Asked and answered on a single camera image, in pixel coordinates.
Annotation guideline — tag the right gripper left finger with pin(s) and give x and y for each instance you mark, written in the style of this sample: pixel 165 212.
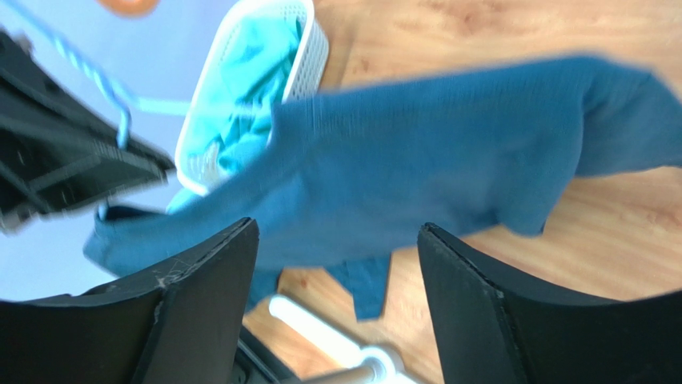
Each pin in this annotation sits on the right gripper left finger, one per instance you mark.
pixel 177 321

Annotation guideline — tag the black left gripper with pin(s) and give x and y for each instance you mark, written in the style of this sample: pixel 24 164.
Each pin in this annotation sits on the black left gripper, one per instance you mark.
pixel 57 155

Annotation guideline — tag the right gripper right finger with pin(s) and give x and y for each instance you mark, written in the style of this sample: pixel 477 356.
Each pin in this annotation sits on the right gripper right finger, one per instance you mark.
pixel 495 323

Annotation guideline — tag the light blue wire hanger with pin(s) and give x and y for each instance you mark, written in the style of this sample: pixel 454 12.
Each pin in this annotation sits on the light blue wire hanger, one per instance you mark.
pixel 120 96

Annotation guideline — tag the orange plastic hanger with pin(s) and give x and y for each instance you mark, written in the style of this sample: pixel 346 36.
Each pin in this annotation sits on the orange plastic hanger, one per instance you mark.
pixel 130 8

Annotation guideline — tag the dark blue t shirt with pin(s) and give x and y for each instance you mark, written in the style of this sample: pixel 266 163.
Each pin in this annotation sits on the dark blue t shirt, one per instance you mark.
pixel 349 177

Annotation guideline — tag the teal t shirt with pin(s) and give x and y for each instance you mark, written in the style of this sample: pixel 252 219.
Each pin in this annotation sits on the teal t shirt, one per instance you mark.
pixel 253 72

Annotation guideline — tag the silver clothes rack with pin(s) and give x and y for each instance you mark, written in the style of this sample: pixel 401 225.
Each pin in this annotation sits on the silver clothes rack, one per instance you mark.
pixel 359 363

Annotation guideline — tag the white perforated plastic basket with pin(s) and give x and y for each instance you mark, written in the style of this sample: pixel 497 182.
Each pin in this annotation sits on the white perforated plastic basket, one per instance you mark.
pixel 304 79

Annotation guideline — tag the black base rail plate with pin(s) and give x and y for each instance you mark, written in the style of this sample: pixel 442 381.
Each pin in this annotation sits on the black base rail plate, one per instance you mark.
pixel 254 363

